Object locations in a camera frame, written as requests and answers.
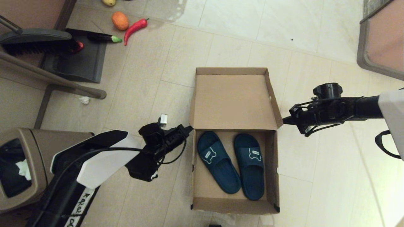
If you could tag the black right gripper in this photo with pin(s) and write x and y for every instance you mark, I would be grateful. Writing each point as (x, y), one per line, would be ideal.
(306, 115)

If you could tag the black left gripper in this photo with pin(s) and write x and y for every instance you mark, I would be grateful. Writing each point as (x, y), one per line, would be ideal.
(173, 135)

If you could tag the dark blue bear-print slipper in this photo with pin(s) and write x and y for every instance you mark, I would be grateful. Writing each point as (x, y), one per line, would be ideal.
(252, 176)
(221, 170)

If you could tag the brown cardboard shoe box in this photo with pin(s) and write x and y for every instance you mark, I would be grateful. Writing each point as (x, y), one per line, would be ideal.
(233, 101)

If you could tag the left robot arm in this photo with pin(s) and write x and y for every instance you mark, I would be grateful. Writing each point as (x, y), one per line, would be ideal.
(101, 164)

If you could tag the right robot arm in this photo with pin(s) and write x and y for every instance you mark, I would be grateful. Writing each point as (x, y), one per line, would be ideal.
(366, 107)

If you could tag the crumpled white tissue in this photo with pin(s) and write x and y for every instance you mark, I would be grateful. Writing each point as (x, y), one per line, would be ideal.
(84, 100)

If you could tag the red toy chili pepper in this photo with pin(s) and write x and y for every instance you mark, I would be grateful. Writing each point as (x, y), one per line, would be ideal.
(134, 29)

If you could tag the black dustpan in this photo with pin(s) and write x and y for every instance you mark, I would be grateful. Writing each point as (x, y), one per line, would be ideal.
(82, 63)

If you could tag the dark toy eggplant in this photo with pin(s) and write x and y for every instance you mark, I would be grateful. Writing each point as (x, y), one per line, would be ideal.
(101, 38)

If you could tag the orange toy mango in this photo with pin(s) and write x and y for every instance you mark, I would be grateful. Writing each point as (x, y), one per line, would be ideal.
(120, 21)

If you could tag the brown metal table leg bar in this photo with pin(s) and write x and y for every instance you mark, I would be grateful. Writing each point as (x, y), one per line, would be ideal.
(63, 81)

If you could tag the red round toy fruit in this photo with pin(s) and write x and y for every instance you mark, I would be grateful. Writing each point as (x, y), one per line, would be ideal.
(79, 46)

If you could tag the brown plastic trash bin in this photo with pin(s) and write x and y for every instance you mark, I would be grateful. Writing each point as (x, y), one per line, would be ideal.
(41, 138)

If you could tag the yellow toy fruit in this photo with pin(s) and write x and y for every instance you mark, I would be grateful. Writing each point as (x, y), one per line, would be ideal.
(109, 2)

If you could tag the white paper waste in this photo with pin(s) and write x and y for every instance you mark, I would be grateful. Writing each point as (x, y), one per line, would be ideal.
(23, 168)

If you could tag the black broom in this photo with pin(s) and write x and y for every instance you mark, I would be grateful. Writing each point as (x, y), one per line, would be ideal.
(38, 34)

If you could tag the black bin liner bag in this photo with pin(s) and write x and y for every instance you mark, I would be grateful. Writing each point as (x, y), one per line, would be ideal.
(12, 186)

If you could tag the closed brown cardboard carton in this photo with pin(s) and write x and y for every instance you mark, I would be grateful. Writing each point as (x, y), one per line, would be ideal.
(12, 220)

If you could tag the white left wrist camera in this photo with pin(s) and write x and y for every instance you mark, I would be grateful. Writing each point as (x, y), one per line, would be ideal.
(163, 120)

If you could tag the brown table with grey frame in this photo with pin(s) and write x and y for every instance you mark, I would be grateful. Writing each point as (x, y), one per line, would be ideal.
(385, 37)

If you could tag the brown table with dark frame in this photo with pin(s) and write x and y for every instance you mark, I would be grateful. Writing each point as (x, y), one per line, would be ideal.
(28, 12)

